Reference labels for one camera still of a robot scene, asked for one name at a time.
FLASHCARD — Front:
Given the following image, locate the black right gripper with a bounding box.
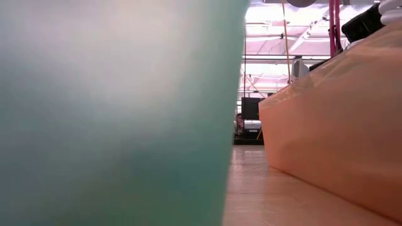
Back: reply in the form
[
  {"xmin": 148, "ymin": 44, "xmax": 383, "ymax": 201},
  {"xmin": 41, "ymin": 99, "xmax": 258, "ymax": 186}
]
[{"xmin": 340, "ymin": 2, "xmax": 386, "ymax": 44}]

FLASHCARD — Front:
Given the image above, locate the grey machine in background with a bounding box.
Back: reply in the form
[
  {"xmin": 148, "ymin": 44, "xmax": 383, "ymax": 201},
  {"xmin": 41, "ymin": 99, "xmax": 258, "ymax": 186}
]
[{"xmin": 243, "ymin": 119, "xmax": 263, "ymax": 132}]

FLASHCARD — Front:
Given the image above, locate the white cable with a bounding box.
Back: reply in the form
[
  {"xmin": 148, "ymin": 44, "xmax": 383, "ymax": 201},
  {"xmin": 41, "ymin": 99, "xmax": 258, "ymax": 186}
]
[{"xmin": 378, "ymin": 0, "xmax": 402, "ymax": 26}]

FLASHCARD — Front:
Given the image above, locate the orange translucent plastic bin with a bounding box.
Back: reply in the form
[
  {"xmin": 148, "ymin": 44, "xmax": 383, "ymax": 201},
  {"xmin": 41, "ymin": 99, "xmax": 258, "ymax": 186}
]
[{"xmin": 258, "ymin": 20, "xmax": 402, "ymax": 222}]

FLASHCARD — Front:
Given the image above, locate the black background screen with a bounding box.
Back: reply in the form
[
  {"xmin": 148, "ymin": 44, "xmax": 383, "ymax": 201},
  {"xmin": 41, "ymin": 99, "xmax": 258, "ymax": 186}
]
[{"xmin": 241, "ymin": 97, "xmax": 265, "ymax": 121}]

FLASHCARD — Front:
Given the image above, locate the thin yellow hanging cable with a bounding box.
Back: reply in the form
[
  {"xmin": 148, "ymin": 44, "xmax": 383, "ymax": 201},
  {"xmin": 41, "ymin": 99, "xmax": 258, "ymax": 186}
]
[{"xmin": 281, "ymin": 0, "xmax": 293, "ymax": 85}]

